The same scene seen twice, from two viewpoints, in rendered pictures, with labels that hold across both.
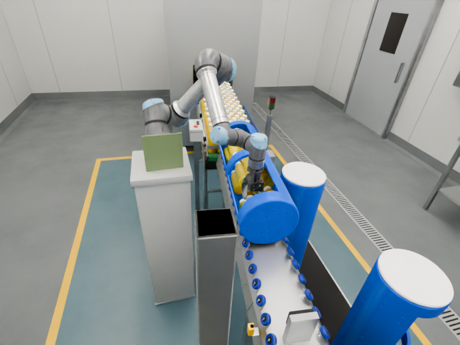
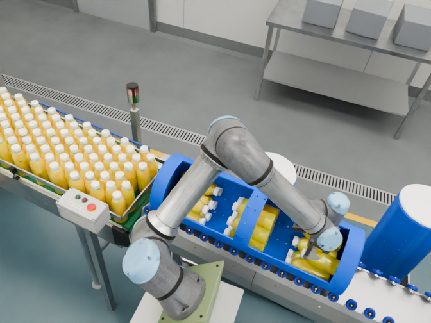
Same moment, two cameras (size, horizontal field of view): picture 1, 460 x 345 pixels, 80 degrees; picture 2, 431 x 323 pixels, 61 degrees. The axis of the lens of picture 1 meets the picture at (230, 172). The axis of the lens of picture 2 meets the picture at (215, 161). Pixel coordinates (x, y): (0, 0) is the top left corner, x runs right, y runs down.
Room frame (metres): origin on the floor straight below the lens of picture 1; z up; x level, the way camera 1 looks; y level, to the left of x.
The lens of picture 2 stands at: (1.02, 0.80, 2.40)
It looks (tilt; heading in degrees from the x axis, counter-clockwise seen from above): 46 degrees down; 301
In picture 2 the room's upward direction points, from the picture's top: 7 degrees clockwise
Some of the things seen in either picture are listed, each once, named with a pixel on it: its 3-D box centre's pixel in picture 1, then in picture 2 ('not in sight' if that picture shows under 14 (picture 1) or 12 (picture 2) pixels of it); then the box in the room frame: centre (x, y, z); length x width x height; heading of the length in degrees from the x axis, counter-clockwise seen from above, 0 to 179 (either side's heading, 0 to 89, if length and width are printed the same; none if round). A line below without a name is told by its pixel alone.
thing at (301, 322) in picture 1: (299, 326); not in sight; (0.51, -0.28, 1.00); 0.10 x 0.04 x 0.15; 101
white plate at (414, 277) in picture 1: (413, 275); (428, 206); (0.73, -0.79, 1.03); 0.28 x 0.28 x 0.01
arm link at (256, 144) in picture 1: (257, 146); (333, 209); (1.08, -0.12, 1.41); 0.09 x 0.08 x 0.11; 45
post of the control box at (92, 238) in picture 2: (196, 185); (101, 270); (1.97, 0.29, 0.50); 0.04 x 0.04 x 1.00; 11
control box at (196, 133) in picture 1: (196, 130); (83, 210); (1.97, 0.29, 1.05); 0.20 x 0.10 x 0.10; 11
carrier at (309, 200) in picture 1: (291, 224); not in sight; (1.46, -0.47, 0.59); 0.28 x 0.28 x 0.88
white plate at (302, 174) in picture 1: (303, 173); (269, 171); (1.46, -0.47, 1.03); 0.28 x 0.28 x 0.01
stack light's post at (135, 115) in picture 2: (262, 168); (140, 175); (2.26, -0.32, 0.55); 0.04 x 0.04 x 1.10; 11
